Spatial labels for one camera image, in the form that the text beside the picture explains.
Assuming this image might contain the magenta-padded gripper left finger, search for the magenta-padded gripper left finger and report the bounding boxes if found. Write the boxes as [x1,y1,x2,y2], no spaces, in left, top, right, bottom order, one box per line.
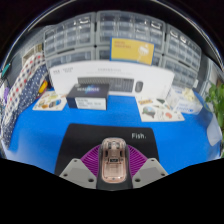
[59,144,103,190]

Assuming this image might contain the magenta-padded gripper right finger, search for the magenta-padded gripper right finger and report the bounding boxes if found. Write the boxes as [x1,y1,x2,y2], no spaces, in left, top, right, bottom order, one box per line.
[126,144,169,190]

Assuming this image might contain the transparent pink computer mouse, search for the transparent pink computer mouse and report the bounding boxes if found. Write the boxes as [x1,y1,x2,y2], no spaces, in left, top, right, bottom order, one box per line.
[98,137,130,185]

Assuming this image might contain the black mouse pad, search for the black mouse pad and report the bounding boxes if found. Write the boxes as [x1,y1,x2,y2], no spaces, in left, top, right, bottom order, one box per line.
[54,123,160,178]

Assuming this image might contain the white keyboard and mouse box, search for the white keyboard and mouse box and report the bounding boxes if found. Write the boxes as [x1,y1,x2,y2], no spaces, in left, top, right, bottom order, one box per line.
[49,59,176,100]

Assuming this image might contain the white cartoon sticker sheet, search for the white cartoon sticker sheet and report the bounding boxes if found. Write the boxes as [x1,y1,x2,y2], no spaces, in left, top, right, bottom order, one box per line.
[135,95,186,123]
[32,90,68,112]

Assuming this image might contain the small black cardboard box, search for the small black cardboard box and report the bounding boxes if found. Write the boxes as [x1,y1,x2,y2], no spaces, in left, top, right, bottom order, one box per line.
[65,83,111,111]

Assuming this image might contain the white plant pot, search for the white plant pot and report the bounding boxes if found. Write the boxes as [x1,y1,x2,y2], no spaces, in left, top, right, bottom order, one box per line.
[206,114,224,148]

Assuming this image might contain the navy dotted fabric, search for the navy dotted fabric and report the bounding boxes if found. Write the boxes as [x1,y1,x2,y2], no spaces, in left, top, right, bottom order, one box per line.
[0,64,50,148]

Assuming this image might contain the green leafy pothos plant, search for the green leafy pothos plant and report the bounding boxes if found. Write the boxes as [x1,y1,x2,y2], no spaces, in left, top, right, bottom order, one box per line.
[204,82,224,158]

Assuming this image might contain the red and white dotted fabric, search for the red and white dotted fabric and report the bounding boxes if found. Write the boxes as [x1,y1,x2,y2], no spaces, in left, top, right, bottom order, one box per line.
[2,54,47,118]

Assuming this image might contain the yellow and blue box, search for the yellow and blue box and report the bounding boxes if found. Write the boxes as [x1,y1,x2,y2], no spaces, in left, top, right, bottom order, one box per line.
[109,36,156,66]

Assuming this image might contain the beige woven storage box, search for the beige woven storage box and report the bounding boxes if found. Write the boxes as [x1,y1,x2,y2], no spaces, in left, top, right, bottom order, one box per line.
[21,43,45,66]

